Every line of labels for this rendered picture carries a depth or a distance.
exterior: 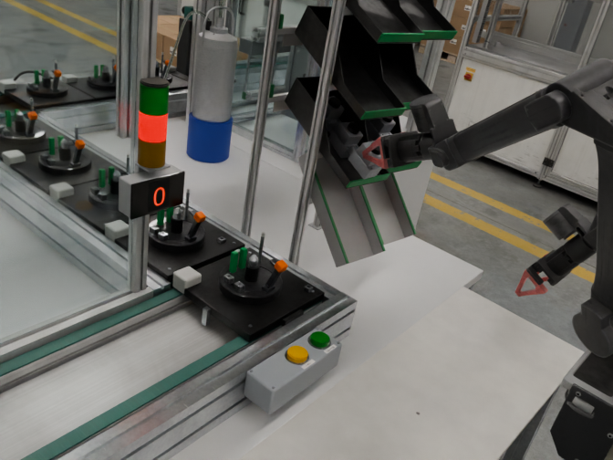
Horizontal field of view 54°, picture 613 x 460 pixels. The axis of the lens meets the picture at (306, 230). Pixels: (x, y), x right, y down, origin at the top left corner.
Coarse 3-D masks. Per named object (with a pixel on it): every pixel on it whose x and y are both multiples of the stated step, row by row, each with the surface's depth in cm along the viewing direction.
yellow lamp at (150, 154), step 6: (138, 138) 108; (138, 144) 108; (144, 144) 107; (150, 144) 107; (156, 144) 107; (162, 144) 108; (138, 150) 109; (144, 150) 107; (150, 150) 107; (156, 150) 108; (162, 150) 109; (138, 156) 109; (144, 156) 108; (150, 156) 108; (156, 156) 108; (162, 156) 109; (138, 162) 110; (144, 162) 109; (150, 162) 108; (156, 162) 109; (162, 162) 110
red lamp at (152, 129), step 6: (144, 114) 105; (144, 120) 105; (150, 120) 105; (156, 120) 105; (162, 120) 106; (144, 126) 105; (150, 126) 105; (156, 126) 105; (162, 126) 106; (144, 132) 106; (150, 132) 106; (156, 132) 106; (162, 132) 107; (144, 138) 106; (150, 138) 106; (156, 138) 107; (162, 138) 107
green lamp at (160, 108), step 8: (144, 88) 102; (152, 88) 102; (160, 88) 103; (168, 88) 104; (144, 96) 103; (152, 96) 103; (160, 96) 103; (168, 96) 105; (144, 104) 104; (152, 104) 103; (160, 104) 104; (144, 112) 104; (152, 112) 104; (160, 112) 105
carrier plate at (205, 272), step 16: (208, 272) 135; (288, 272) 140; (192, 288) 128; (208, 288) 129; (288, 288) 134; (208, 304) 124; (224, 304) 125; (240, 304) 126; (272, 304) 128; (288, 304) 129; (304, 304) 130; (224, 320) 122; (240, 320) 121; (256, 320) 122; (272, 320) 123; (256, 336) 120
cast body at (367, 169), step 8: (368, 144) 132; (352, 152) 134; (360, 152) 132; (376, 152) 130; (352, 160) 134; (360, 160) 133; (360, 168) 133; (368, 168) 132; (376, 168) 133; (368, 176) 133
